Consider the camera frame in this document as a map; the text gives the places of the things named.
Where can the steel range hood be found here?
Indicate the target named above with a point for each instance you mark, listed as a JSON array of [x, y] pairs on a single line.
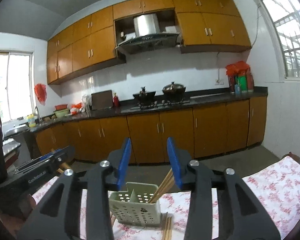
[[146, 32]]

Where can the stacked bowls on counter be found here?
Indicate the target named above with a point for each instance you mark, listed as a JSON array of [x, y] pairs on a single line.
[[61, 110]]

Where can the window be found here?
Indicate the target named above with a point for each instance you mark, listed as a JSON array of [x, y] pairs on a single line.
[[16, 85], [285, 18]]

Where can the brown lower kitchen cabinets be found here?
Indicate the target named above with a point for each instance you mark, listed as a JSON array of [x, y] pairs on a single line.
[[203, 131]]

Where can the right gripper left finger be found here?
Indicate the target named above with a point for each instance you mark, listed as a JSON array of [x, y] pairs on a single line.
[[57, 215]]

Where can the red bottle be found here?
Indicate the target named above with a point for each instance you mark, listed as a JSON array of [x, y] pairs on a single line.
[[116, 101]]

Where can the red plastic bag on wall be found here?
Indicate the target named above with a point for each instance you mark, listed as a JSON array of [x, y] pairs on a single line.
[[40, 92]]

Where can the right window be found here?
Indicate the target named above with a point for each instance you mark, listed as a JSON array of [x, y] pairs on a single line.
[[285, 18]]

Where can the brown kitchen cabinets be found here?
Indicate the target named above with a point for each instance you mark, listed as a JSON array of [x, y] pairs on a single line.
[[105, 37], [203, 131]]

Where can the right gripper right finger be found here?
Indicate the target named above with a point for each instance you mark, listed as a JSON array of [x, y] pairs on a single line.
[[240, 214]]

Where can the left window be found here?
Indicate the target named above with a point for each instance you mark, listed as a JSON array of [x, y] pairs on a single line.
[[16, 85]]

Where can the black countertop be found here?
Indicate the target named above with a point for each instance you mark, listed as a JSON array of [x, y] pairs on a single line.
[[129, 107]]

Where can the dark lidded pot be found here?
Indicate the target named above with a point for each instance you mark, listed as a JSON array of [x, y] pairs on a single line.
[[174, 92]]

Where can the dark cutting board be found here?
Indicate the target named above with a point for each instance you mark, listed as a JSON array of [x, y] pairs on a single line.
[[102, 100]]

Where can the black wok on stove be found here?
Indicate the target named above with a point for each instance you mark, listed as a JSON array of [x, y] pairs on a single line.
[[144, 97]]

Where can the red bags on counter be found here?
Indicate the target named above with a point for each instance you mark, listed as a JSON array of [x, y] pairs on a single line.
[[240, 78]]

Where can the green perforated utensil holder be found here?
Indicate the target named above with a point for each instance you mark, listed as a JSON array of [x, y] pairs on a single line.
[[132, 207]]

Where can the floral red white tablecloth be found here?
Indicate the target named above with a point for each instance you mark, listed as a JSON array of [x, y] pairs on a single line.
[[277, 187]]

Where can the brown upper kitchen cabinets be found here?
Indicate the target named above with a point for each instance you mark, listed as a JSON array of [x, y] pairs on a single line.
[[105, 37]]

